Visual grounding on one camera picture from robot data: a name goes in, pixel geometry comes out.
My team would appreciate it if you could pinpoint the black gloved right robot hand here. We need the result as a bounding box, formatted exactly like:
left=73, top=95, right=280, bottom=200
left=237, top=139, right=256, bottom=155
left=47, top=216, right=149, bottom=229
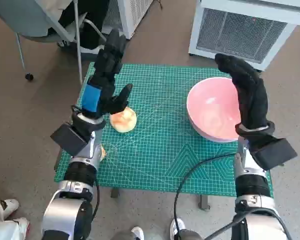
left=214, top=53, right=270, bottom=130

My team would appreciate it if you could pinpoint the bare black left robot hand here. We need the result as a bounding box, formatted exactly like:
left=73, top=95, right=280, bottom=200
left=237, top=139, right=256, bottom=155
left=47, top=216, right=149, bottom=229
left=78, top=28, right=134, bottom=121

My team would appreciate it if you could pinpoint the round bread bun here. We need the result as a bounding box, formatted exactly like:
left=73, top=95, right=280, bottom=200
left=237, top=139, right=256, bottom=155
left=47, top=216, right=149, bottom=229
left=109, top=106, right=138, bottom=133

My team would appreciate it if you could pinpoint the pink bowl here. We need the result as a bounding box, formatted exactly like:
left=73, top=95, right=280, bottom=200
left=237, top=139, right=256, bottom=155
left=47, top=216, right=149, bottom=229
left=186, top=76, right=242, bottom=143

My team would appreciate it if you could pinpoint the long toasted bread loaf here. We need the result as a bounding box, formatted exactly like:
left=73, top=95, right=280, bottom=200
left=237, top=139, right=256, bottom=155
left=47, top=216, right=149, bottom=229
left=99, top=144, right=108, bottom=161

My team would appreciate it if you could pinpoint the large white mesh cabinet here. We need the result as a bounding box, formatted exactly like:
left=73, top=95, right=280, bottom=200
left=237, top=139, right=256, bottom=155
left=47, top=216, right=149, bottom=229
left=188, top=0, right=300, bottom=72

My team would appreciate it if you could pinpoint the seated person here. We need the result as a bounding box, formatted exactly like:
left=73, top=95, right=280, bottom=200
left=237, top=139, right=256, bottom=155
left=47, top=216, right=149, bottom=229
left=47, top=0, right=111, bottom=55

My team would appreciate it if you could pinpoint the green cutting mat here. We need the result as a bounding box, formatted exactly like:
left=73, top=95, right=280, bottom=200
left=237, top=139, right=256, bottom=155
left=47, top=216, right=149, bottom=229
left=53, top=61, right=275, bottom=198

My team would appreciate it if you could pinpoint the small white mesh cabinet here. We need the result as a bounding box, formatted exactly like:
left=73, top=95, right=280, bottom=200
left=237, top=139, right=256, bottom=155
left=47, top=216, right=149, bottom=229
left=101, top=0, right=153, bottom=40

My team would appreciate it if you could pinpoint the grey office chair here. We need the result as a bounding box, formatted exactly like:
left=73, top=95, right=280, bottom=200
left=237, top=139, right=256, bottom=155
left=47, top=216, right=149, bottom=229
left=0, top=0, right=110, bottom=86

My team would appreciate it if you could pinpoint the person with white shoes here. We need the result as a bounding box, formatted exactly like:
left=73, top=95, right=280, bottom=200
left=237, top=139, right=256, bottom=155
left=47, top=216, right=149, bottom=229
left=112, top=217, right=203, bottom=240

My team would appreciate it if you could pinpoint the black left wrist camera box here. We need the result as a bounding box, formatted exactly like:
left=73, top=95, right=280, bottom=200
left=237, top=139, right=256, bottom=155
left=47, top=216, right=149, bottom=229
left=50, top=122, right=90, bottom=156

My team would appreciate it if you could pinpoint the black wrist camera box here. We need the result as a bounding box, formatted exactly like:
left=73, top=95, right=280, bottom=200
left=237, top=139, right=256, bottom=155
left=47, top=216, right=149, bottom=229
left=50, top=122, right=90, bottom=156
left=249, top=137, right=298, bottom=171

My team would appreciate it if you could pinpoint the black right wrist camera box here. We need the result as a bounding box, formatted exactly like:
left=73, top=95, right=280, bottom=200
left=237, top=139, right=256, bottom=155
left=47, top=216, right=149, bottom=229
left=249, top=137, right=298, bottom=171

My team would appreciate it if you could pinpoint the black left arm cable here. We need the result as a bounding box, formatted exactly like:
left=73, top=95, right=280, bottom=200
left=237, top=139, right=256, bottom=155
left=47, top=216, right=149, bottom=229
left=91, top=178, right=101, bottom=221

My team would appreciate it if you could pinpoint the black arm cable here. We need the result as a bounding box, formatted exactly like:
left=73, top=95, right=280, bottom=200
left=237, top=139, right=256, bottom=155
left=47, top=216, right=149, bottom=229
left=91, top=178, right=101, bottom=221
left=206, top=211, right=295, bottom=240

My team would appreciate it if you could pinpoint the long black camera cable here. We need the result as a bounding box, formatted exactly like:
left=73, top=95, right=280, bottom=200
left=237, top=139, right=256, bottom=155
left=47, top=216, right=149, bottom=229
left=173, top=152, right=238, bottom=240

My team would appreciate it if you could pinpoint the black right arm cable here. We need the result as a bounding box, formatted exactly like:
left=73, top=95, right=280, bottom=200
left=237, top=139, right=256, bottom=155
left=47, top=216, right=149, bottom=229
left=206, top=211, right=295, bottom=240

